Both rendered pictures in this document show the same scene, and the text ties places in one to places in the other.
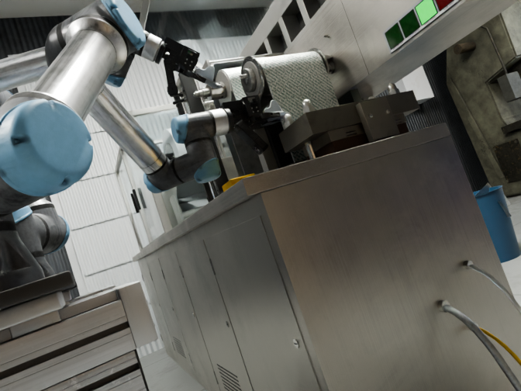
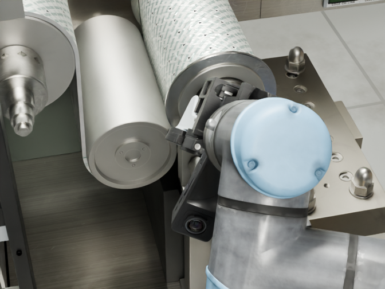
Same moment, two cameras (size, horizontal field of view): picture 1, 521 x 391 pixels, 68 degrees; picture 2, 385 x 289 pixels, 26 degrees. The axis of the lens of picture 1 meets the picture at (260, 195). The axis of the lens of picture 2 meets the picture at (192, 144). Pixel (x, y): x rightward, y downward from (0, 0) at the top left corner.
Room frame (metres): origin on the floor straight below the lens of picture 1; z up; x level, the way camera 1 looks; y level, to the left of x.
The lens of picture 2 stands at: (1.08, 0.73, 1.92)
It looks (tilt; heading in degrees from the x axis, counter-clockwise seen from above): 42 degrees down; 283
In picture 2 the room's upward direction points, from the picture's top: straight up
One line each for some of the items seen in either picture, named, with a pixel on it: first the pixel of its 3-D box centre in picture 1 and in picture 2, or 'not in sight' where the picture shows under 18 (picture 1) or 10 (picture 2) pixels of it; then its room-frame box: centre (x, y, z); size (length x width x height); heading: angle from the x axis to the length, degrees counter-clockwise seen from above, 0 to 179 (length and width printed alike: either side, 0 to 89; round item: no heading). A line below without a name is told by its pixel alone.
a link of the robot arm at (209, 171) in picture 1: (198, 163); not in sight; (1.07, 0.13, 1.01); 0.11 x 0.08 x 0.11; 73
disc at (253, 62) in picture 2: (252, 80); (221, 99); (1.23, -0.10, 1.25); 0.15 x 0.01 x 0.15; 26
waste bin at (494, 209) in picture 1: (484, 223); not in sight; (2.98, -1.52, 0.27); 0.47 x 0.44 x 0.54; 116
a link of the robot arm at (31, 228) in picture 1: (12, 233); not in sight; (1.00, 0.64, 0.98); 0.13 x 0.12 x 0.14; 1
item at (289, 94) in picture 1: (308, 104); not in sight; (1.23, -0.24, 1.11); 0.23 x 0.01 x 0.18; 116
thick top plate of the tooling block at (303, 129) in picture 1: (350, 121); (297, 141); (1.14, -0.32, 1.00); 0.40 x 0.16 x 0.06; 116
